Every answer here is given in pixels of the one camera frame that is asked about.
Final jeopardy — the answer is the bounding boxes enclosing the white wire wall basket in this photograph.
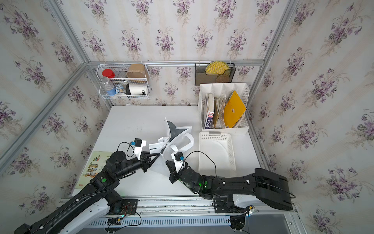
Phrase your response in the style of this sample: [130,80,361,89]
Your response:
[96,63,151,100]

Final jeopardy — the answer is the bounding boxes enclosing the purple white book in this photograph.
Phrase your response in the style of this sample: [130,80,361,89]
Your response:
[203,93,215,129]

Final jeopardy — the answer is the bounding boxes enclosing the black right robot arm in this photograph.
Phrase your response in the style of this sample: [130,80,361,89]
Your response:
[166,161,293,211]

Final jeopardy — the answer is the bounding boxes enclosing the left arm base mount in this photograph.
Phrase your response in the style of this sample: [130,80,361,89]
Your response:
[105,193,138,216]

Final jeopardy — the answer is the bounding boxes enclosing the green printed booklet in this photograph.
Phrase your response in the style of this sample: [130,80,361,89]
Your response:
[75,151,112,189]

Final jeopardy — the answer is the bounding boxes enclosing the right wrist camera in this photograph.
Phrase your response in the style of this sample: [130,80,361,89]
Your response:
[171,151,185,173]

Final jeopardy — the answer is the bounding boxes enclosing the white black cylinder can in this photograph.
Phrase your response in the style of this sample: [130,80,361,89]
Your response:
[125,84,148,96]

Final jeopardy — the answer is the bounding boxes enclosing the white insulated delivery bag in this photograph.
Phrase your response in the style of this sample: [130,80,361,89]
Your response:
[149,120,194,176]

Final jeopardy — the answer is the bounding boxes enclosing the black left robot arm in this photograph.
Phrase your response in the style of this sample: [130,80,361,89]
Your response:
[14,151,160,234]

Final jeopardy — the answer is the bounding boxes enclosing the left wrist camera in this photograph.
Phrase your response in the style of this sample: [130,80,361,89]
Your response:
[131,138,147,160]

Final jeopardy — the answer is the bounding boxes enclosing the white perforated plastic tray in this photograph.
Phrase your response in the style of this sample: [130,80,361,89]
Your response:
[198,131,237,177]

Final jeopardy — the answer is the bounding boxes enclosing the black mesh wall holder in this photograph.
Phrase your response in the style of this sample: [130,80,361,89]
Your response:
[194,62,236,86]

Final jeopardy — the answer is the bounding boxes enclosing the clear plastic bottle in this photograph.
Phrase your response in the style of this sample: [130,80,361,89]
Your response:
[100,77,116,96]

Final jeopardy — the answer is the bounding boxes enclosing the yellow folder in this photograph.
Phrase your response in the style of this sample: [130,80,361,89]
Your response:
[223,90,246,128]

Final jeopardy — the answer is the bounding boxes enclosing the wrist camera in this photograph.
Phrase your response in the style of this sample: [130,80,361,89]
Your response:
[171,151,185,173]
[131,138,147,160]

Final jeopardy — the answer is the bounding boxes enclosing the white plastic file organizer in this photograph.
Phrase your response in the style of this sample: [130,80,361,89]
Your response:
[198,83,250,135]

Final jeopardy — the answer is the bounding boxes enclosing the aluminium rail frame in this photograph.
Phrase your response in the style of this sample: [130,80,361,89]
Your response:
[123,195,297,216]

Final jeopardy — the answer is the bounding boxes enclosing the beige papers in organizer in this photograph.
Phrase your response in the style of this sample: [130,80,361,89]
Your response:
[213,87,226,129]

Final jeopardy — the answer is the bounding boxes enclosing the brown cardboard box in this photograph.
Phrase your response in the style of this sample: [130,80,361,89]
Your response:
[126,64,147,79]

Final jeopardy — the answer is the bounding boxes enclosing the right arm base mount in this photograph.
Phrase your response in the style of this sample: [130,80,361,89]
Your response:
[212,196,255,214]

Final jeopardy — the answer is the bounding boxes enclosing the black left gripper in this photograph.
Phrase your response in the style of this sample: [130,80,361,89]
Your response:
[114,153,161,181]

